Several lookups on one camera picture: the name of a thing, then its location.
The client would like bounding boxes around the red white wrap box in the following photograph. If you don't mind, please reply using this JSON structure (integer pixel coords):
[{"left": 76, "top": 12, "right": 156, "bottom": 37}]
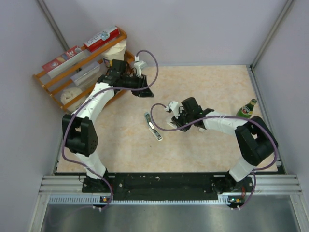
[{"left": 42, "top": 46, "right": 86, "bottom": 78}]

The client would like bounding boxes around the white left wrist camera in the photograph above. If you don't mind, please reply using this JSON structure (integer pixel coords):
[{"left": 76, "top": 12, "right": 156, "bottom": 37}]
[{"left": 133, "top": 56, "right": 148, "bottom": 77}]

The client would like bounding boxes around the grey slotted cable duct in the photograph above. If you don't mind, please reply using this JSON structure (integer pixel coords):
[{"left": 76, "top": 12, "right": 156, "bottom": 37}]
[{"left": 48, "top": 192, "right": 244, "bottom": 205}]

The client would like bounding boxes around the red white foil box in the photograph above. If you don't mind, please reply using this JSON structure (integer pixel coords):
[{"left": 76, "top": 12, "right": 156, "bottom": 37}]
[{"left": 84, "top": 26, "right": 120, "bottom": 52}]

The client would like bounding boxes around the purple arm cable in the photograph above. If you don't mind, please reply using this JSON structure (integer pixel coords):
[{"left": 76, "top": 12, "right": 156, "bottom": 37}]
[
  {"left": 61, "top": 50, "right": 159, "bottom": 210},
  {"left": 150, "top": 103, "right": 279, "bottom": 210}
]

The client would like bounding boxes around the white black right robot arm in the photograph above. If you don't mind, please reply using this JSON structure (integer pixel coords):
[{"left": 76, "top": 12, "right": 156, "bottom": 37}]
[{"left": 166, "top": 97, "right": 278, "bottom": 191}]

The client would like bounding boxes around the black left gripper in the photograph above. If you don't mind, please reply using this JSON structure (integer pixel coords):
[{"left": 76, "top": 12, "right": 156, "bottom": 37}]
[{"left": 120, "top": 72, "right": 153, "bottom": 98}]

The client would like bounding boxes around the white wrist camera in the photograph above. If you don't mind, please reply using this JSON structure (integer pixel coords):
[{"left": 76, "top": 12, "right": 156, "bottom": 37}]
[
  {"left": 165, "top": 101, "right": 184, "bottom": 119},
  {"left": 133, "top": 56, "right": 148, "bottom": 77}
]

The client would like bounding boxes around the green glass bottle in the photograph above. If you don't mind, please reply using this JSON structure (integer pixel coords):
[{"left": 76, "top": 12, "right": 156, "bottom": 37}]
[{"left": 236, "top": 99, "right": 257, "bottom": 118}]

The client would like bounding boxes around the white staple box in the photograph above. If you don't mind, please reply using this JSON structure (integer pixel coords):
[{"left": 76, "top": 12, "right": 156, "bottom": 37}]
[{"left": 166, "top": 117, "right": 177, "bottom": 129}]

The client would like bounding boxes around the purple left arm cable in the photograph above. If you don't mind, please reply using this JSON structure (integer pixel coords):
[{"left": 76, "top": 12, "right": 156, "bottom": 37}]
[{"left": 61, "top": 50, "right": 159, "bottom": 210}]

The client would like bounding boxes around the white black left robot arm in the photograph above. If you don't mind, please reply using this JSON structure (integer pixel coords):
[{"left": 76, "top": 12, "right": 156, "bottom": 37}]
[{"left": 62, "top": 59, "right": 154, "bottom": 192}]

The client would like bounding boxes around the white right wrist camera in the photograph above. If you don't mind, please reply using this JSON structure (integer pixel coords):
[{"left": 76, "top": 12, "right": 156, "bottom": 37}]
[{"left": 165, "top": 101, "right": 184, "bottom": 119}]

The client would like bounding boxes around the silver foil box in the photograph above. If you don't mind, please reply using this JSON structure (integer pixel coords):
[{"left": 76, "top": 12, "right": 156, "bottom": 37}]
[{"left": 70, "top": 61, "right": 100, "bottom": 86}]

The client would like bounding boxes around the orange wooden shelf rack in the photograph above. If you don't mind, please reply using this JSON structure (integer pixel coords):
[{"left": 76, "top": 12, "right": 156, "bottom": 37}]
[{"left": 33, "top": 26, "right": 133, "bottom": 113}]

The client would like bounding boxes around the light blue stapler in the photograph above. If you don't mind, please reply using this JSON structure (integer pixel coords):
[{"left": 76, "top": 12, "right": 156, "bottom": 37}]
[{"left": 144, "top": 112, "right": 163, "bottom": 141}]

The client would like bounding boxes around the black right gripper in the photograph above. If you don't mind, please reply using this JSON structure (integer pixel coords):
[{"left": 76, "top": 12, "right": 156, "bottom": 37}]
[{"left": 172, "top": 109, "right": 194, "bottom": 132}]

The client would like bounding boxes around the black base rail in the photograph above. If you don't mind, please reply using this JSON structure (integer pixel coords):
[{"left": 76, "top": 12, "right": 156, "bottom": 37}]
[{"left": 82, "top": 172, "right": 253, "bottom": 201}]

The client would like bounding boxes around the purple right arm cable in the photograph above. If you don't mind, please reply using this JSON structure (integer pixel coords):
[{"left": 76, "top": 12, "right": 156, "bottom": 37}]
[{"left": 150, "top": 103, "right": 279, "bottom": 210}]

